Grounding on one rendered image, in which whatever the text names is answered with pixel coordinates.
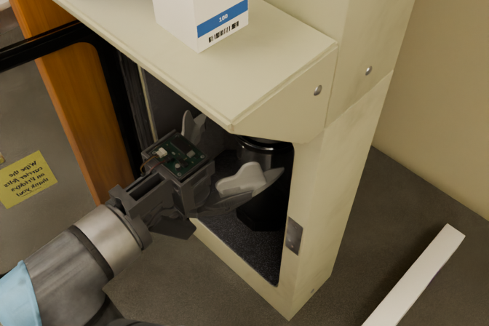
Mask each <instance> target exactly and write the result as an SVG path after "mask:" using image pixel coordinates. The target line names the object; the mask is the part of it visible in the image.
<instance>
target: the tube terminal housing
mask: <svg viewBox="0 0 489 326"><path fill-rule="evenodd" d="M264 1H265V2H267V3H269V4H271V5H272V6H274V7H276V8H278V9H280V10H282V11H283V12H285V13H287V14H289V15H290V16H292V17H294V18H296V19H297V20H300V21H301V22H303V23H305V24H307V25H309V26H310V27H312V28H314V29H316V30H317V31H319V32H321V33H323V34H324V35H326V36H329V37H330V38H331V39H334V40H336V41H337V42H338V46H339V47H338V54H337V58H336V63H335V70H334V74H333V82H332V86H331V90H330V97H329V102H328V106H327V113H326V117H325V125H324V129H323V131H321V132H320V133H319V134H318V135H317V136H316V137H315V138H314V139H313V140H311V141H310V142H309V143H304V144H300V143H292V144H293V147H294V150H295V156H294V162H293V173H292V180H291V186H290V197H289V203H288V209H287V220H286V226H285V237H284V244H283V250H282V261H281V267H280V273H279V283H278V284H277V285H276V286H272V285H270V284H269V283H268V282H267V281H266V280H265V279H264V278H263V277H261V276H260V275H259V274H258V273H257V272H256V271H254V270H253V269H252V268H251V267H250V266H249V265H247V264H246V263H245V262H244V261H243V260H242V259H241V258H240V257H239V256H238V255H237V254H236V253H234V252H233V251H232V250H231V249H230V248H229V247H227V246H226V245H225V244H224V243H223V242H222V241H220V240H219V238H217V237H216V235H214V234H213V233H212V232H211V231H210V230H209V229H208V228H206V227H205V226H204V225H203V224H202V223H200V222H199V221H198V220H197V219H196V218H189V219H190V221H191V222H192V223H193V224H194V225H195V226H196V231H195V232H194V235H195V236H196V237H197V238H198V239H199V240H201V241H202V242H203V243H204V244H205V245H206V246H207V247H208V248H210V249H211V250H212V251H213V252H214V253H215V254H216V255H217V256H218V257H219V258H220V259H221V260H222V261H223V262H224V263H225V264H227V265H228V266H229V267H230V268H231V269H232V270H233V271H234V272H236V273H237V274H238V275H239V276H240V277H241V278H242V279H243V280H244V281H246V283H248V285H249V286H251V288H253V289H254V290H255V291H256V292H257V293H258V294H259V295H260V296H262V297H263V298H264V299H265V300H266V301H267V302H268V303H269V304H271V305H272V306H273V307H274V308H275V309H276V310H277V311H278V312H279V313H280V314H281V315H282V316H283V317H284V318H285V319H286V320H287V321H290V320H291V319H292V318H293V317H294V316H295V314H296V313H297V312H298V311H299V310H300V309H301V308H302V306H303V305H304V304H305V303H306V302H307V301H308V300H309V299H310V297H311V296H312V295H313V294H315V292H316V291H317V290H318V289H319V288H320V287H321V286H322V285H323V284H324V283H325V281H326V280H327V279H328V278H329V277H330V275H331V273H332V270H333V266H334V263H335V259H336V256H337V254H338V250H339V247H340V244H341V240H342V237H343V233H344V231H345V227H346V224H347V221H348V218H349V214H350V212H351V207H352V205H353V202H354V198H355V195H356V192H357V188H358V185H359V181H360V178H361V176H362V171H363V169H364V166H365V162H366V159H367V155H368V152H369V150H370V145H371V143H372V140H373V136H374V133H375V129H376V126H377V123H378V120H379V116H380V114H381V110H382V107H383V103H384V101H385V97H386V93H387V91H388V88H389V84H390V81H391V77H392V74H393V72H394V67H395V64H396V61H397V57H398V54H399V50H400V47H401V45H402V40H403V38H404V35H405V31H406V28H407V26H408V21H409V19H410V14H411V12H412V9H413V5H414V2H415V0H264ZM289 217H291V218H292V219H293V220H294V221H295V222H296V223H298V224H299V225H300V226H302V227H303V233H302V237H301V245H300V250H299V254H298V256H297V255H296V254H295V253H294V252H293V251H291V250H290V249H289V248H288V247H286V246H285V240H286V234H287V223H288V218H289Z"/></svg>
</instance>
